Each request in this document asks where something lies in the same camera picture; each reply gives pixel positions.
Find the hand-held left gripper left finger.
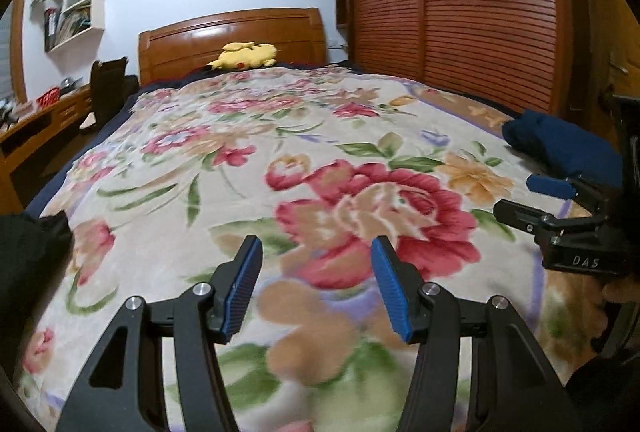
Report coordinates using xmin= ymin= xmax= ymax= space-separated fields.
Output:
xmin=55 ymin=234 xmax=264 ymax=432

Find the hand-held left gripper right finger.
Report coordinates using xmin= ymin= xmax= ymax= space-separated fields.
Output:
xmin=370 ymin=235 xmax=583 ymax=432

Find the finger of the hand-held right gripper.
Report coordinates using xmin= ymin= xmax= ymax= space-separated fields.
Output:
xmin=492 ymin=199 xmax=608 ymax=243
xmin=526 ymin=174 xmax=608 ymax=213

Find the navy blue suit jacket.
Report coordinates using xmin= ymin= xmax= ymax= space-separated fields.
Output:
xmin=501 ymin=109 xmax=625 ymax=189

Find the person's right forearm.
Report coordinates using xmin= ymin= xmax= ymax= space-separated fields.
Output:
xmin=565 ymin=347 xmax=640 ymax=432

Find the person's right hand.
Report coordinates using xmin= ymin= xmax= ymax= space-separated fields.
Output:
xmin=601 ymin=273 xmax=640 ymax=313

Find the wooden door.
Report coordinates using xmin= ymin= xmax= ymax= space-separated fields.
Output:
xmin=570 ymin=0 xmax=640 ymax=123

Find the floral blanket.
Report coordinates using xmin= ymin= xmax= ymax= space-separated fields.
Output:
xmin=15 ymin=62 xmax=621 ymax=432

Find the wooden louvered wardrobe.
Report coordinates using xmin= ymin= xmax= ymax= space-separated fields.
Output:
xmin=332 ymin=0 xmax=573 ymax=120

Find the black cloth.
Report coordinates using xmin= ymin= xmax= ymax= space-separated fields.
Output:
xmin=0 ymin=211 xmax=73 ymax=363

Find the yellow plush toy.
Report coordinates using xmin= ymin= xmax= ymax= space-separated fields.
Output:
xmin=206 ymin=40 xmax=278 ymax=72

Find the dark wooden chair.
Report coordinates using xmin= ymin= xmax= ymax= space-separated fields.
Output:
xmin=80 ymin=56 xmax=138 ymax=135

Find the wooden bed headboard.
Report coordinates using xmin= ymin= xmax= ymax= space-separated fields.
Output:
xmin=137 ymin=8 xmax=328 ymax=87

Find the wooden desk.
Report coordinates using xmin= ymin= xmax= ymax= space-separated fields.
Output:
xmin=0 ymin=84 xmax=96 ymax=200

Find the black binder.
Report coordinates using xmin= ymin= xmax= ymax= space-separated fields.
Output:
xmin=44 ymin=9 xmax=60 ymax=52

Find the wooden window frame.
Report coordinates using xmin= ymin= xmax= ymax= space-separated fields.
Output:
xmin=10 ymin=0 xmax=28 ymax=105

